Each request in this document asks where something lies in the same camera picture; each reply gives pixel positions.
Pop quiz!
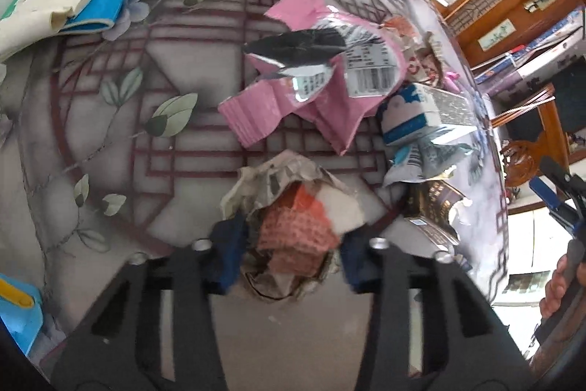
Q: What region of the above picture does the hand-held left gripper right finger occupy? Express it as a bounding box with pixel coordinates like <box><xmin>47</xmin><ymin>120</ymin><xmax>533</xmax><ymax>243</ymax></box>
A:
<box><xmin>339</xmin><ymin>230</ymin><xmax>536</xmax><ymax>391</ymax></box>

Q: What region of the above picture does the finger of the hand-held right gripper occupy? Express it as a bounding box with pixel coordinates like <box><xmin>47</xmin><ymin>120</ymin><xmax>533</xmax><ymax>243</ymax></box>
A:
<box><xmin>540</xmin><ymin>156</ymin><xmax>586</xmax><ymax>199</ymax></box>
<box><xmin>530</xmin><ymin>177</ymin><xmax>586</xmax><ymax>236</ymax></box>

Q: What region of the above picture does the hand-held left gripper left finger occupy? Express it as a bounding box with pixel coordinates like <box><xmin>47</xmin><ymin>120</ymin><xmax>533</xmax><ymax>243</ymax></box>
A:
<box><xmin>50</xmin><ymin>219</ymin><xmax>250</xmax><ymax>391</ymax></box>

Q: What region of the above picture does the orange snack wrapper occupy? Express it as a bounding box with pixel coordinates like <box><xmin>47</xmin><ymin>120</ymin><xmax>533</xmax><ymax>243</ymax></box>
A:
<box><xmin>220</xmin><ymin>150</ymin><xmax>367</xmax><ymax>305</ymax></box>

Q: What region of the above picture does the dark brown box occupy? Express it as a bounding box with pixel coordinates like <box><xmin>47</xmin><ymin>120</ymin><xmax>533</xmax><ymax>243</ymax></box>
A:
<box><xmin>403</xmin><ymin>180</ymin><xmax>472</xmax><ymax>245</ymax></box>

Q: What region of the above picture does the blue white pouch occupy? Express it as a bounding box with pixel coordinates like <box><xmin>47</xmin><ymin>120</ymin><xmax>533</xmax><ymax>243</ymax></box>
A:
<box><xmin>382</xmin><ymin>139</ymin><xmax>477</xmax><ymax>188</ymax></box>

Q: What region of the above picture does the white milk carton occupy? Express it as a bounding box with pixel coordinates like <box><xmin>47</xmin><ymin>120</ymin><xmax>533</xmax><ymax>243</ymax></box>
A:
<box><xmin>376</xmin><ymin>82</ymin><xmax>479</xmax><ymax>147</ymax></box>

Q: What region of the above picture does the pink packaging bag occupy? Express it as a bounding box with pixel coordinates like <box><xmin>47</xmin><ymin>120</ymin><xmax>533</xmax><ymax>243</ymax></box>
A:
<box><xmin>217</xmin><ymin>0</ymin><xmax>408</xmax><ymax>156</ymax></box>

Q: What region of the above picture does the person's right hand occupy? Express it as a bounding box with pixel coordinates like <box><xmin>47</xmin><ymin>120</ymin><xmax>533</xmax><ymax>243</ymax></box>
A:
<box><xmin>540</xmin><ymin>258</ymin><xmax>586</xmax><ymax>318</ymax></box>

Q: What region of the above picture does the wooden chair with beaded edge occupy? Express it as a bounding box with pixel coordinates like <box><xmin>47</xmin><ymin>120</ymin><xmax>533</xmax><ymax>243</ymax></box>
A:
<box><xmin>492</xmin><ymin>84</ymin><xmax>571</xmax><ymax>215</ymax></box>

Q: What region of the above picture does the dark door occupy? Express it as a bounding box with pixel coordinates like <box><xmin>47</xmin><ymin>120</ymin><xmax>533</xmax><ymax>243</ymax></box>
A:
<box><xmin>504</xmin><ymin>56</ymin><xmax>586</xmax><ymax>144</ymax></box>

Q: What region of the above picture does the blue printed board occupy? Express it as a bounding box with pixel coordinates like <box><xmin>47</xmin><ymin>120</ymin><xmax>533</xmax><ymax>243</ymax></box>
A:
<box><xmin>471</xmin><ymin>6</ymin><xmax>586</xmax><ymax>94</ymax></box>

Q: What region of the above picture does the small scroll painting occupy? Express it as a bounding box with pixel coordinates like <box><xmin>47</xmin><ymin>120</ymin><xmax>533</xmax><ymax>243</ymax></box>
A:
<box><xmin>476</xmin><ymin>19</ymin><xmax>513</xmax><ymax>50</ymax></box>

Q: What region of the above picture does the blue plastic toy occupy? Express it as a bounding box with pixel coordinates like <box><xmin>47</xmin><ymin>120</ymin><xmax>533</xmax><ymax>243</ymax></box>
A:
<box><xmin>0</xmin><ymin>274</ymin><xmax>44</xmax><ymax>357</ymax></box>

